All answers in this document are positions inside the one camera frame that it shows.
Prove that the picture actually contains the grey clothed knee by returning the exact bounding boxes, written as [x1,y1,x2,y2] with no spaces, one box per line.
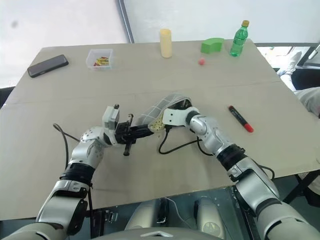
[296,87,320,116]

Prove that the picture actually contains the cream cylinder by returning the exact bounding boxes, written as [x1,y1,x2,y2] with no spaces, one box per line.
[159,28,173,59]

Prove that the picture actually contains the grey right robot leg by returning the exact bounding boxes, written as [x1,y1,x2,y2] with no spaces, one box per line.
[193,197,226,238]

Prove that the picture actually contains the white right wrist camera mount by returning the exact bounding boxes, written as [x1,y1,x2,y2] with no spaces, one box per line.
[162,106,198,126]

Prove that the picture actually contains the grey robot leg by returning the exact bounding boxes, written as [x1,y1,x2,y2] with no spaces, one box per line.
[124,199,163,231]
[193,197,226,238]

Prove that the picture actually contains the grey left robot leg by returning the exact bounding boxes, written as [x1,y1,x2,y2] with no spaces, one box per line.
[124,199,163,231]

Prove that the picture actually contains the grey checked pouch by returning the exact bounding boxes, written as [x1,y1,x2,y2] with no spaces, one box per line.
[134,92,193,133]

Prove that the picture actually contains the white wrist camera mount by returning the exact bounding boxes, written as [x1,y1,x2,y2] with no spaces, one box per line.
[101,103,122,145]
[162,106,198,126]

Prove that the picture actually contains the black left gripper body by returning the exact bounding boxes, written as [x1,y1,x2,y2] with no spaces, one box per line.
[115,113,137,157]

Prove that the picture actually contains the grey metal pole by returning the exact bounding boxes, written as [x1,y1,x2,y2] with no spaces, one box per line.
[117,0,135,44]

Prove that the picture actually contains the black smartphone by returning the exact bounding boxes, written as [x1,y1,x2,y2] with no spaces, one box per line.
[27,54,70,79]

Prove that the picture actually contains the green curved block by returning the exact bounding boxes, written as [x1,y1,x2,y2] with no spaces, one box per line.
[200,37,225,54]

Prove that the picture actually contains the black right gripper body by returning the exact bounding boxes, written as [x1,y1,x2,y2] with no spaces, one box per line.
[173,100,192,110]

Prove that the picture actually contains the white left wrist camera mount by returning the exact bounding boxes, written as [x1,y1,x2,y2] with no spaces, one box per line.
[101,103,122,145]

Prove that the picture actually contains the clear plastic box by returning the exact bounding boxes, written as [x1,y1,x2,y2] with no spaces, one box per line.
[86,48,114,72]

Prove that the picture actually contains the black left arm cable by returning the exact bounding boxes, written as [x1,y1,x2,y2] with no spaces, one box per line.
[52,122,81,166]

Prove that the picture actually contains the grey robot torso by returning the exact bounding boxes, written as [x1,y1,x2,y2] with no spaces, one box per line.
[99,226,221,240]

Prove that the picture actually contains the black chair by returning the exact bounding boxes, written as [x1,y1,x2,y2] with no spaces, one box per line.
[0,86,16,108]

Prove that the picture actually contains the small red yellow pieces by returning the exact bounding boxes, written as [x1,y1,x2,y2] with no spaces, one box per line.
[93,56,111,67]

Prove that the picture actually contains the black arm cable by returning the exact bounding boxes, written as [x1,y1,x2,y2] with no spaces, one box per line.
[52,122,81,166]
[158,124,217,157]

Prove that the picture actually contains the black red marker pen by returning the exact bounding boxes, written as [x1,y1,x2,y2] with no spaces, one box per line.
[227,105,255,133]

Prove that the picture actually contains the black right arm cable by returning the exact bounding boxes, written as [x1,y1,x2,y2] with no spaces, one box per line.
[158,124,217,157]

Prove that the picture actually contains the black table leg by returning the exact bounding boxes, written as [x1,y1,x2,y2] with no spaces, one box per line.
[279,172,320,203]

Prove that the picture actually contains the green plastic bottle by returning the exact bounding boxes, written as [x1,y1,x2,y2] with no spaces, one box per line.
[229,19,251,58]

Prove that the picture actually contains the white shoe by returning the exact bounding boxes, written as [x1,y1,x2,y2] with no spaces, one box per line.
[277,51,303,76]

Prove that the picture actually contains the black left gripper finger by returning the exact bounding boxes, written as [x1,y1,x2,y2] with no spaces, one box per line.
[129,124,152,134]
[129,131,155,140]

